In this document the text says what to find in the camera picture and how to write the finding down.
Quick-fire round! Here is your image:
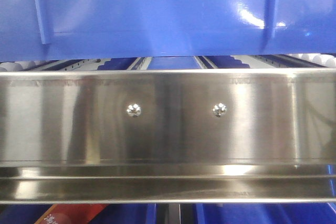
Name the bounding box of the blue plastic bin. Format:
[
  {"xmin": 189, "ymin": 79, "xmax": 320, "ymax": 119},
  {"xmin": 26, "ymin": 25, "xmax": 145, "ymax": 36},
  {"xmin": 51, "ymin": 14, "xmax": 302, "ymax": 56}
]
[{"xmin": 1, "ymin": 0, "xmax": 335, "ymax": 61}]

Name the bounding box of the blue lower bin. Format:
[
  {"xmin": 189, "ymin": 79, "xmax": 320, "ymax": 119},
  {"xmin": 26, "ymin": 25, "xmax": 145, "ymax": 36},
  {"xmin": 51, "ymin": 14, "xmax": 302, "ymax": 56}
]
[{"xmin": 1, "ymin": 202, "xmax": 335, "ymax": 223}]

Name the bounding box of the left silver screw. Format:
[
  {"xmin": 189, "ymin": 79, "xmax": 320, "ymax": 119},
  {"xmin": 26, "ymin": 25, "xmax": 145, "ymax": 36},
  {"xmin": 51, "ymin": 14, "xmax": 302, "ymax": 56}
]
[{"xmin": 126, "ymin": 103, "xmax": 142, "ymax": 118}]

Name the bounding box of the silver screw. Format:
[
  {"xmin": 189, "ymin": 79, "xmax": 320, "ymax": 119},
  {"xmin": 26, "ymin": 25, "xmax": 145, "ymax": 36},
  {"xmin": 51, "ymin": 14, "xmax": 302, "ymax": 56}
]
[
  {"xmin": 212, "ymin": 103, "xmax": 227, "ymax": 118},
  {"xmin": 126, "ymin": 103, "xmax": 142, "ymax": 118}
]

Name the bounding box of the right silver screw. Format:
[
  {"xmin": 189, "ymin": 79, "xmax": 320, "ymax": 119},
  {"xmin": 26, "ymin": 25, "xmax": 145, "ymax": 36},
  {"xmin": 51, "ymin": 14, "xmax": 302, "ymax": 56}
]
[{"xmin": 212, "ymin": 103, "xmax": 227, "ymax": 118}]

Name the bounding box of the white roller track rack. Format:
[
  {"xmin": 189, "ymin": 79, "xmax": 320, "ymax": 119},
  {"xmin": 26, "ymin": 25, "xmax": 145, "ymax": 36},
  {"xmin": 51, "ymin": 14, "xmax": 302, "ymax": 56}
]
[{"xmin": 1, "ymin": 53, "xmax": 335, "ymax": 72}]

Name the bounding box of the red printed box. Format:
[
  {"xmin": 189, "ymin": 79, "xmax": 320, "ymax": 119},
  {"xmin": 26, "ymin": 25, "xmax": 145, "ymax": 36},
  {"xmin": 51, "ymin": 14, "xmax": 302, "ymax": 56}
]
[{"xmin": 35, "ymin": 204, "xmax": 108, "ymax": 223}]

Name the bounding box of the stainless steel shelf front rail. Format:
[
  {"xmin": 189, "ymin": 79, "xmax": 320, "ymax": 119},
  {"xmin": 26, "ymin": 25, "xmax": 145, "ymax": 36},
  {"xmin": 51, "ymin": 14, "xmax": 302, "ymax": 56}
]
[{"xmin": 1, "ymin": 68, "xmax": 335, "ymax": 204}]

